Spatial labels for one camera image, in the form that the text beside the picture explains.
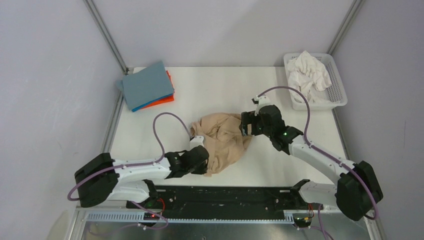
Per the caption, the white plastic basket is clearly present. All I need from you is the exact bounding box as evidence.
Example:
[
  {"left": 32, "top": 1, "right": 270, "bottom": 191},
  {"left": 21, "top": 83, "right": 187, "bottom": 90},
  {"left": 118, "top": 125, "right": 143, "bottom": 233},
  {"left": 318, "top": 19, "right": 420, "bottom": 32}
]
[{"left": 283, "top": 52, "right": 348, "bottom": 111}]

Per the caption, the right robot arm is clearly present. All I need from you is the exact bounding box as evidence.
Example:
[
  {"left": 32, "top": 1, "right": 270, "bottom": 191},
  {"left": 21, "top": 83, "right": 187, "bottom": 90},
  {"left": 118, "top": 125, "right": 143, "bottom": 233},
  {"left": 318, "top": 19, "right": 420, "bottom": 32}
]
[{"left": 239, "top": 105, "right": 384, "bottom": 221}]

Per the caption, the folded orange t shirt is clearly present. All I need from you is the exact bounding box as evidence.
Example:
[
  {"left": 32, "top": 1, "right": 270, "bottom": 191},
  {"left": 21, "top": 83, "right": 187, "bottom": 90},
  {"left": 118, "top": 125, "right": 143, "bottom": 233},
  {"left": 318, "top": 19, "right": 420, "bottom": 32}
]
[{"left": 137, "top": 70, "right": 175, "bottom": 110}]

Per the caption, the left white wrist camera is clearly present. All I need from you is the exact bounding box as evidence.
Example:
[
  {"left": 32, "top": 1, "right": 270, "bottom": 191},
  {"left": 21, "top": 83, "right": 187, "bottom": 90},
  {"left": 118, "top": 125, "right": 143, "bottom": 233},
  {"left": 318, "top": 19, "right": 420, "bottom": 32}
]
[{"left": 189, "top": 135, "right": 205, "bottom": 150}]

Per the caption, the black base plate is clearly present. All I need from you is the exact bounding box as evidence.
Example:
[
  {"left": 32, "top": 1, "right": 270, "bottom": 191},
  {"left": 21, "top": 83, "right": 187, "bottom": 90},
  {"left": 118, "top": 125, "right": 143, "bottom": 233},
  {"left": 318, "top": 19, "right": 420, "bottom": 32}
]
[{"left": 140, "top": 185, "right": 319, "bottom": 220}]

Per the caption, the crumpled white t shirt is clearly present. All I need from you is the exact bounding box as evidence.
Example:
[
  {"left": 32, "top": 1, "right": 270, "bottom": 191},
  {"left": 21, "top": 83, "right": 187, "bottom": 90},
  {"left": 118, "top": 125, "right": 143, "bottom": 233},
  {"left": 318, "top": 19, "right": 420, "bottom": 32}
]
[{"left": 285, "top": 51, "right": 332, "bottom": 105}]

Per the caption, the beige t shirt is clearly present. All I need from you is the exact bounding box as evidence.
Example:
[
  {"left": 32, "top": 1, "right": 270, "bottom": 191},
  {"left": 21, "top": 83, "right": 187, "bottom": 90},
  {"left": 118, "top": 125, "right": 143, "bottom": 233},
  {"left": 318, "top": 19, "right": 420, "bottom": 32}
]
[{"left": 190, "top": 112, "right": 253, "bottom": 177}]

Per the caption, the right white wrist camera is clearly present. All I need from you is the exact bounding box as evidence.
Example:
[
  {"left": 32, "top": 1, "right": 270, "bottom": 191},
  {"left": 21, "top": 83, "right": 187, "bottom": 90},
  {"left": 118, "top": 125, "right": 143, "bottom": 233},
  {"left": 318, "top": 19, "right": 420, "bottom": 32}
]
[{"left": 252, "top": 95, "right": 271, "bottom": 116}]

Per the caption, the folded bright blue t shirt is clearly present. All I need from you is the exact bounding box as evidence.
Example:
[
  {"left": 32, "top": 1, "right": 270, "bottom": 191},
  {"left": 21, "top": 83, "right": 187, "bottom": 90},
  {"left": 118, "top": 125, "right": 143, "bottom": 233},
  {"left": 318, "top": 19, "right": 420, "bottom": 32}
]
[{"left": 131, "top": 94, "right": 175, "bottom": 112}]

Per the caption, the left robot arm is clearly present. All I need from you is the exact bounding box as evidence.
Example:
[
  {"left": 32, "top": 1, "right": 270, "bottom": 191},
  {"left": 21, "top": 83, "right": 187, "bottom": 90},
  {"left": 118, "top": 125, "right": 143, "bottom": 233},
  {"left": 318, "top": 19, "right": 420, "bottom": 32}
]
[{"left": 74, "top": 145, "right": 209, "bottom": 208}]

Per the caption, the left aluminium frame post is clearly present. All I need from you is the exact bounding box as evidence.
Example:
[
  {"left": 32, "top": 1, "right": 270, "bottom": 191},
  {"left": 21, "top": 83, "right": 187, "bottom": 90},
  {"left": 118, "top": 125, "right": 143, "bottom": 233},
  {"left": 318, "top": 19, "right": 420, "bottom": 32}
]
[{"left": 83, "top": 0, "right": 129, "bottom": 75}]

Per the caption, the aluminium frame post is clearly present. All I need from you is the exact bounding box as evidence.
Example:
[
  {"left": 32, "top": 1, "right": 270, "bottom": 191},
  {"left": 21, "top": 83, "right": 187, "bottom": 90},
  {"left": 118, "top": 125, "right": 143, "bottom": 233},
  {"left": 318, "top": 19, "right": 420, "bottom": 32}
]
[
  {"left": 83, "top": 0, "right": 129, "bottom": 75},
  {"left": 326, "top": 0, "right": 366, "bottom": 55}
]

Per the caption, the right aluminium frame post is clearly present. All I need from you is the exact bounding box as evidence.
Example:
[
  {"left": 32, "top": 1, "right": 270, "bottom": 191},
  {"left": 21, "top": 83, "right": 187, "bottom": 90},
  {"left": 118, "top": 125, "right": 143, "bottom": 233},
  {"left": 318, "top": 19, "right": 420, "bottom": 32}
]
[{"left": 326, "top": 0, "right": 366, "bottom": 55}]

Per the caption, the folded grey-blue t shirt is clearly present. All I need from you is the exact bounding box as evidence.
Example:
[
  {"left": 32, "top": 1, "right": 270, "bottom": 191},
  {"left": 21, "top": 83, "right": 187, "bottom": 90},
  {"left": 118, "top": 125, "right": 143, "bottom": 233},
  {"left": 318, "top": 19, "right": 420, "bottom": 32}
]
[{"left": 115, "top": 61, "right": 175, "bottom": 112}]

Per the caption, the white slotted cable duct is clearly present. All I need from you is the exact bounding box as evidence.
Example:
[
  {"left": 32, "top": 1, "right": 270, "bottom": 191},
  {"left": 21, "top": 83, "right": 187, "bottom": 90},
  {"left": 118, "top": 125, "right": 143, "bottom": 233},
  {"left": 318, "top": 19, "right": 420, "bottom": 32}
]
[{"left": 85, "top": 211, "right": 294, "bottom": 224}]

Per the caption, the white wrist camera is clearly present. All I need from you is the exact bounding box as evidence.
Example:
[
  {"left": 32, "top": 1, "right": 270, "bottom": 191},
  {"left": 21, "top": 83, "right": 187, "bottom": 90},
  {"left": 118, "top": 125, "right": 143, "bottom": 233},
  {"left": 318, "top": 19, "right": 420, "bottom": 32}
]
[
  {"left": 252, "top": 95, "right": 271, "bottom": 116},
  {"left": 189, "top": 135, "right": 205, "bottom": 150}
]

